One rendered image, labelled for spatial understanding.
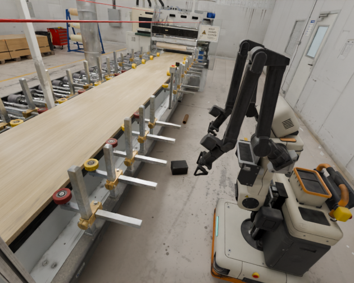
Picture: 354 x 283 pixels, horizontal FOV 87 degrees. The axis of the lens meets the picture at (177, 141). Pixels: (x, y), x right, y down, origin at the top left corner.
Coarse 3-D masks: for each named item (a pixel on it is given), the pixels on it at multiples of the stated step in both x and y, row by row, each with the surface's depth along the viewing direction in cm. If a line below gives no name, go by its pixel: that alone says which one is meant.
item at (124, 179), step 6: (90, 174) 117; (96, 174) 116; (102, 174) 115; (120, 180) 114; (126, 180) 113; (132, 180) 113; (138, 180) 114; (144, 180) 114; (144, 186) 113; (150, 186) 112; (156, 186) 114
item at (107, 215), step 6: (60, 204) 96; (66, 204) 97; (72, 204) 97; (72, 210) 96; (78, 210) 95; (102, 210) 96; (96, 216) 95; (102, 216) 93; (108, 216) 93; (114, 216) 94; (120, 216) 94; (126, 216) 94; (120, 222) 93; (126, 222) 92; (132, 222) 92; (138, 222) 92; (138, 228) 92
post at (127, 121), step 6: (126, 120) 115; (126, 126) 118; (126, 132) 120; (126, 138) 123; (126, 144) 126; (132, 144) 129; (126, 150) 128; (132, 150) 131; (126, 156) 131; (132, 156) 133; (132, 168) 138
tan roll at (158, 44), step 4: (156, 44) 490; (160, 44) 488; (164, 44) 487; (168, 44) 485; (172, 44) 484; (176, 44) 484; (168, 48) 493; (172, 48) 489; (176, 48) 486; (180, 48) 483; (184, 48) 481; (188, 48) 483; (192, 48) 482
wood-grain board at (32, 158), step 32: (160, 64) 365; (96, 96) 202; (128, 96) 211; (32, 128) 140; (64, 128) 144; (96, 128) 148; (0, 160) 109; (32, 160) 112; (64, 160) 114; (0, 192) 91; (32, 192) 93; (0, 224) 78
